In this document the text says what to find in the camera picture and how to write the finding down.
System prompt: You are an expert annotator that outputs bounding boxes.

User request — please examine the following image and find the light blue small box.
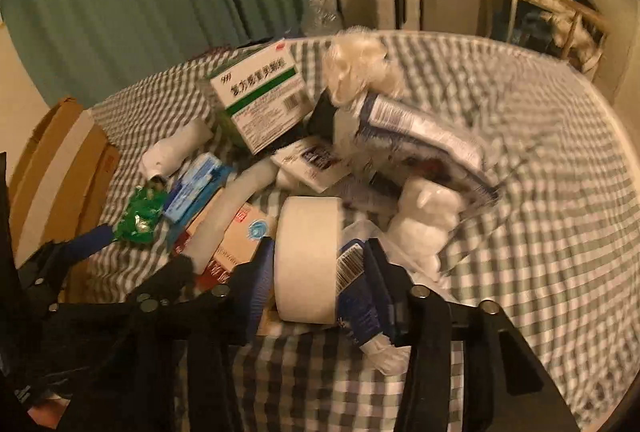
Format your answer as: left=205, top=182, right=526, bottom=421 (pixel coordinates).
left=164, top=153, right=227, bottom=224

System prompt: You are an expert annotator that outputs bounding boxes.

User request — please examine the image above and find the white tube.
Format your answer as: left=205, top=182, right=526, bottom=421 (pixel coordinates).
left=187, top=162, right=277, bottom=274

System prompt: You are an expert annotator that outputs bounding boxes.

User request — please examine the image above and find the cardboard box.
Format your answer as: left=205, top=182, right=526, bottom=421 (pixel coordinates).
left=9, top=96, right=122, bottom=298

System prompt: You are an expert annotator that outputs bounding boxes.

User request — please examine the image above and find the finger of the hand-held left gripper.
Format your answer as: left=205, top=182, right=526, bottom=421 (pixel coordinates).
left=17, top=223, right=117, bottom=313
left=125, top=254, right=197, bottom=308

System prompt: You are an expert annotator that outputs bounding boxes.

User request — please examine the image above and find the green candy packet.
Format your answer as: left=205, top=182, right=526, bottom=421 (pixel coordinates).
left=112, top=182, right=170, bottom=244

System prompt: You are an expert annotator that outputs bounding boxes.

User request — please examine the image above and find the white plastic bottle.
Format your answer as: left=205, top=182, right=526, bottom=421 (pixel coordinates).
left=141, top=118, right=215, bottom=179

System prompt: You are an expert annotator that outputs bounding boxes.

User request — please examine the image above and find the white sachet dark print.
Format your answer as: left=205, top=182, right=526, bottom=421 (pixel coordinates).
left=271, top=136, right=352, bottom=194

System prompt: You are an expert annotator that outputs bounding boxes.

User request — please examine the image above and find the blue barcode package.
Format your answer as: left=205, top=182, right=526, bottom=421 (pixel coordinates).
left=334, top=238, right=412, bottom=375

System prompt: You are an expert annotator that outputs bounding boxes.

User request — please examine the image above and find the crumpled white plastic bag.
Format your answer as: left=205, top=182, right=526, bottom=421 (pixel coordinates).
left=322, top=26, right=405, bottom=109

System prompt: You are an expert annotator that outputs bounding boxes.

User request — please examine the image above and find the dark blue white pouch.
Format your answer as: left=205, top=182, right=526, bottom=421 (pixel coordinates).
left=345, top=91, right=502, bottom=218

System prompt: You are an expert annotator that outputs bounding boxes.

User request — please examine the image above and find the large clear water bottle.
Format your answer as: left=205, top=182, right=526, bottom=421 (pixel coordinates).
left=301, top=0, right=345, bottom=38

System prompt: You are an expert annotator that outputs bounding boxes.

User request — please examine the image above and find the white tape roll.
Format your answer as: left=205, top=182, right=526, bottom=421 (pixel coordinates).
left=274, top=196, right=343, bottom=325

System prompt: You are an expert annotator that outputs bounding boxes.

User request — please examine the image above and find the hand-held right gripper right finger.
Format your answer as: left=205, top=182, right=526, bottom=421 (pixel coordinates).
left=361, top=241, right=582, bottom=432

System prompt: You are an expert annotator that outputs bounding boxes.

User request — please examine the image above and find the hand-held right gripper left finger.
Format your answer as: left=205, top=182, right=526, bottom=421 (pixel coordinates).
left=75, top=238, right=276, bottom=432

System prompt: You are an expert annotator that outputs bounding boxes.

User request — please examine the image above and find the checked bed sheet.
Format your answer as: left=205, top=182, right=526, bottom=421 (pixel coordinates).
left=82, top=31, right=640, bottom=432

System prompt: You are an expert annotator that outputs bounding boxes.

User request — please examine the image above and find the wooden chair with clothes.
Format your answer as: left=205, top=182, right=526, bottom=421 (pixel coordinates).
left=542, top=4, right=608, bottom=75

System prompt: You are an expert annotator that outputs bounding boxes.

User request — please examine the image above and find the orange red flat box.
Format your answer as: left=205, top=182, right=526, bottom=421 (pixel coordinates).
left=172, top=202, right=277, bottom=298

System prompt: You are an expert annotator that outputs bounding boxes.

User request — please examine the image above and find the green white medicine box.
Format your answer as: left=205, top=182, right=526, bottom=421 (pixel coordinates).
left=200, top=39, right=308, bottom=155

